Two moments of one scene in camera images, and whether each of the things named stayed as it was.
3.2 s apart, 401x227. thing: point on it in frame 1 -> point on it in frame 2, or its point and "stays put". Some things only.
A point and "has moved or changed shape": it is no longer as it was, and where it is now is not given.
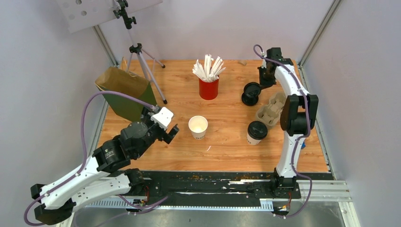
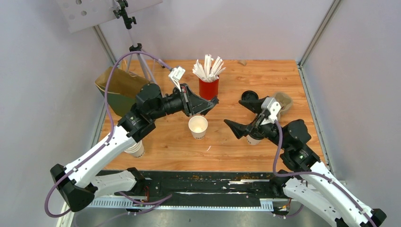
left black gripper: x=165 y=136 -> x=193 y=105
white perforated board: x=80 y=14 stays put
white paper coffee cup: x=252 y=141 stays put
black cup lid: x=251 y=91 has moved or changed shape
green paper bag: x=116 y=80 stays put
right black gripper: x=264 y=82 -> x=239 y=129
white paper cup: x=198 y=125 stays put
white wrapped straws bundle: x=207 y=73 stays put
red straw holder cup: x=208 y=91 stays put
